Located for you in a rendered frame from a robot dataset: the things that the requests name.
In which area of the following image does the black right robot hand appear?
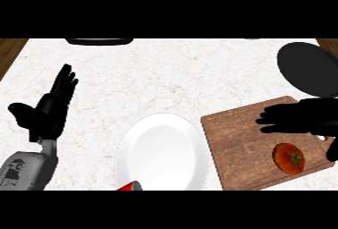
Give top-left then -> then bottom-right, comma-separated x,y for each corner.
255,98 -> 338,163

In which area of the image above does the red tomato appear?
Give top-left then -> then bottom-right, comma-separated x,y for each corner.
271,142 -> 307,175

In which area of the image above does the white oval plate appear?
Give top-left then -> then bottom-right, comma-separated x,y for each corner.
115,113 -> 209,191

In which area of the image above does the brown wooden cutting board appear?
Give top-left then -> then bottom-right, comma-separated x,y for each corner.
199,95 -> 336,191

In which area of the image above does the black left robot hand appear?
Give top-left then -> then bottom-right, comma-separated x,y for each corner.
6,63 -> 81,143

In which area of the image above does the red and grey can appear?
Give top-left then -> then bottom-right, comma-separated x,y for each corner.
117,180 -> 145,191

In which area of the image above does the black appliance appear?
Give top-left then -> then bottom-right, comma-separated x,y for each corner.
65,38 -> 134,47

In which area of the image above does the black round pan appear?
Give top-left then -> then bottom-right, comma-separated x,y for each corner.
276,41 -> 338,98

